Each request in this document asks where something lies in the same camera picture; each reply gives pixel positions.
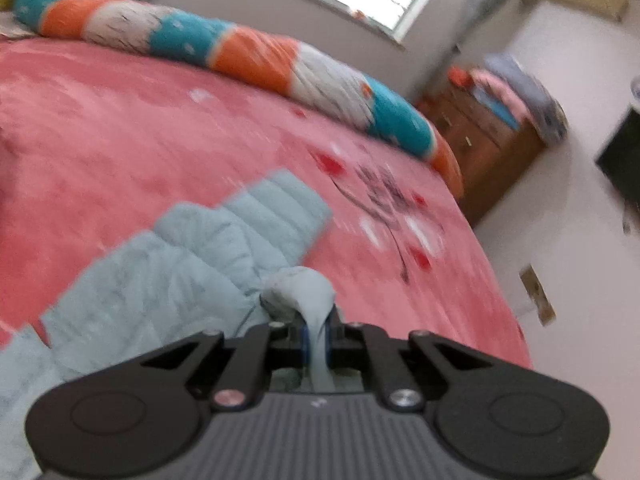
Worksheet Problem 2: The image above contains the grey checked curtain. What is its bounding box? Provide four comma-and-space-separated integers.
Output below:
450, 0, 538, 61

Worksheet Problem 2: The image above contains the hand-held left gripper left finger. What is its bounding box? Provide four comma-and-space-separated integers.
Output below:
141, 321, 307, 412

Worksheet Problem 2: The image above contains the wall socket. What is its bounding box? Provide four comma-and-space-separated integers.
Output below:
520, 265, 556, 326

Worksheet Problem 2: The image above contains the pink folded quilt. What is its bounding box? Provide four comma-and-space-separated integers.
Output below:
470, 70, 531, 121

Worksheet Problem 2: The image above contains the teal orange white rolled quilt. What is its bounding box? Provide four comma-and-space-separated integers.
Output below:
12, 0, 463, 196

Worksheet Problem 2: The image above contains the light blue puffer jacket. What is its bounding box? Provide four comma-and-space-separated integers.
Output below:
0, 170, 337, 480

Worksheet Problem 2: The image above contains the black wall television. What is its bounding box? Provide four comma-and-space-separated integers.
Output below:
595, 107, 640, 201

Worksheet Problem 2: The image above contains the pink printed bed blanket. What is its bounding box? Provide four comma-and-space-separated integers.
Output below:
0, 37, 533, 371

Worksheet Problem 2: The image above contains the stack of folded blankets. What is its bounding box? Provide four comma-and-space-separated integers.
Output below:
482, 52, 568, 146

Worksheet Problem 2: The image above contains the wooden cabinet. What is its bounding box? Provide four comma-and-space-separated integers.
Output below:
417, 67, 548, 226

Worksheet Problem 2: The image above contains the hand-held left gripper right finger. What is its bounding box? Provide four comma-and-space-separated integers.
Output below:
324, 321, 496, 412

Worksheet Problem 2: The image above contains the teal folded cloth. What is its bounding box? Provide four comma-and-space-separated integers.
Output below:
472, 87, 521, 131

